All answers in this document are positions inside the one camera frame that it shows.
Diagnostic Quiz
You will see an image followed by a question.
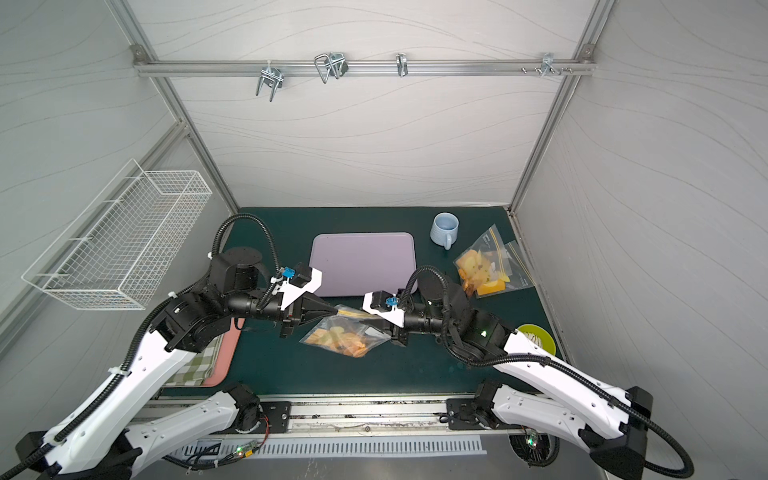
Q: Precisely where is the clear resealable bag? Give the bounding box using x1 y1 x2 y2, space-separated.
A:
505 240 535 291

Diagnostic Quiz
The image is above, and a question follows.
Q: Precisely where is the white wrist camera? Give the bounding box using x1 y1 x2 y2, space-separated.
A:
271 263 323 311
362 291 405 327

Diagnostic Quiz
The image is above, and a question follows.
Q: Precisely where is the metal hook clamp left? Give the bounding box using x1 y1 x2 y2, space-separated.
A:
255 63 284 102

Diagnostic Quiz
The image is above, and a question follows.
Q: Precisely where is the metal hook clamp small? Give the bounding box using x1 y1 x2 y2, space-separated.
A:
395 53 408 78

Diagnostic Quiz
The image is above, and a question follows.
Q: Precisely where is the resealable bag table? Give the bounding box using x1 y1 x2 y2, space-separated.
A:
454 225 513 298

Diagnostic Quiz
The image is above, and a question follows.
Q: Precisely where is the green bowl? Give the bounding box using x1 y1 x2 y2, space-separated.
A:
517 324 557 355

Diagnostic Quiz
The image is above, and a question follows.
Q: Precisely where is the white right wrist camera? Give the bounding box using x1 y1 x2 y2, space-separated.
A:
362 291 405 327

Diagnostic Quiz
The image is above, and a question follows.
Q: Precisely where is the aluminium cross rail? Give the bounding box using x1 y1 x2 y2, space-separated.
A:
134 58 597 78

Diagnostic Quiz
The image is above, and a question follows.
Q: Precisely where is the resealable bag with duck print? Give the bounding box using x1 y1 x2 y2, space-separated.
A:
300 305 391 358

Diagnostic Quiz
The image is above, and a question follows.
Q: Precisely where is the pink tray with checked cloth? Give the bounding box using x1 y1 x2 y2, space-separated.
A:
164 321 241 388

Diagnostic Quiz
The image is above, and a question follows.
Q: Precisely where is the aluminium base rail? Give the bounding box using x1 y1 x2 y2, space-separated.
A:
260 393 474 437

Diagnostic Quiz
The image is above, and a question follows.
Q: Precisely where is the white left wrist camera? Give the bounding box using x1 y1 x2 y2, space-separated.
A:
271 263 323 311

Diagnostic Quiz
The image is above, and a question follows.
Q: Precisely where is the metal hook clamp right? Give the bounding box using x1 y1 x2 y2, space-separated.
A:
520 53 572 77

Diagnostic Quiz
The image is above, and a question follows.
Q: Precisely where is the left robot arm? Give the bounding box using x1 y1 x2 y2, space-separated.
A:
1 213 336 479

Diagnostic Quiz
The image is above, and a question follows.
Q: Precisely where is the lilac plastic tray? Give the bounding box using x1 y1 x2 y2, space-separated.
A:
309 232 416 297

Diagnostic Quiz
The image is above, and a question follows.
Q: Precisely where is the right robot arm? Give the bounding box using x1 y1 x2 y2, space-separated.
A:
362 266 695 479

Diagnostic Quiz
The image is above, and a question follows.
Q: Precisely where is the metal hook clamp middle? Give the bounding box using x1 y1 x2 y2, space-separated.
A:
313 52 349 84

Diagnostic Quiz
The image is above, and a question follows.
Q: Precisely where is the white wire basket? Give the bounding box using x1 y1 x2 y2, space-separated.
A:
21 159 212 311

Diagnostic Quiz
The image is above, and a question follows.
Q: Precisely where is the light blue ceramic mug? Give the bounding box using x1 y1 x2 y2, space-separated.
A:
430 212 460 250

